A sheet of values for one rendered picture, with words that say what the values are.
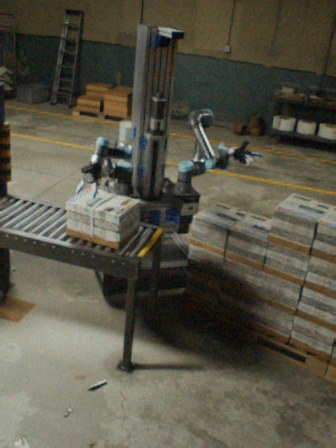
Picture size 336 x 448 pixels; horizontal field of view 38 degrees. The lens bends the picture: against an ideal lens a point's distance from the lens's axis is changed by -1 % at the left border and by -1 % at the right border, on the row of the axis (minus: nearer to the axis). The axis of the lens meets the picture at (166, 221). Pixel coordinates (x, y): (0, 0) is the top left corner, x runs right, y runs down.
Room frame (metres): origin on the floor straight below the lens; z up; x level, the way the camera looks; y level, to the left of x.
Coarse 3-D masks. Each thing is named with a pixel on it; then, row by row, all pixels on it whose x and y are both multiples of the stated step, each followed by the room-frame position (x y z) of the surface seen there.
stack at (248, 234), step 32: (192, 224) 3.22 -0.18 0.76; (224, 224) 3.13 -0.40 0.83; (256, 224) 3.19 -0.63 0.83; (192, 256) 3.20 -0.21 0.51; (224, 256) 3.10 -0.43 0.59; (256, 256) 2.96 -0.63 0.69; (288, 256) 2.85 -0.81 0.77; (192, 288) 3.19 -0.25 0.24; (224, 288) 3.05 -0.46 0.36; (256, 288) 2.94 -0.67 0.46; (288, 288) 2.82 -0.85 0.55; (224, 320) 3.03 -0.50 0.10; (256, 320) 2.91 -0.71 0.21; (288, 320) 2.79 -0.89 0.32
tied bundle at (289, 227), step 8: (272, 216) 2.93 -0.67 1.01; (280, 216) 2.90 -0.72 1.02; (288, 216) 2.88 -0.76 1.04; (296, 216) 2.85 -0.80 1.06; (272, 224) 2.93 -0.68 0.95; (280, 224) 2.90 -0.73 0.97; (288, 224) 2.87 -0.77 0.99; (296, 224) 2.85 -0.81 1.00; (304, 224) 2.82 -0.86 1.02; (312, 224) 2.80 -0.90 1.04; (272, 232) 2.92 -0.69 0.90; (280, 232) 2.89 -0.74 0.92; (288, 232) 2.87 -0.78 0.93; (296, 232) 2.85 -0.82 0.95; (304, 232) 2.82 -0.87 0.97; (312, 232) 2.79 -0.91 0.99; (288, 240) 2.86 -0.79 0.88; (296, 240) 2.84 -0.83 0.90; (304, 240) 2.81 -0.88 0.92; (312, 240) 2.79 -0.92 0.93
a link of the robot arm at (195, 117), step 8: (192, 112) 3.76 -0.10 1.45; (200, 112) 3.76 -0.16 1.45; (192, 120) 3.70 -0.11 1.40; (200, 120) 3.72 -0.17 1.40; (192, 128) 3.69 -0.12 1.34; (200, 128) 3.68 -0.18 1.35; (200, 136) 3.64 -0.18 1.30; (200, 144) 3.63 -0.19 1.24; (208, 144) 3.62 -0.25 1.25; (208, 152) 3.58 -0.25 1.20; (208, 160) 3.54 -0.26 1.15; (216, 160) 3.56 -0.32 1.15; (208, 168) 3.53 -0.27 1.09
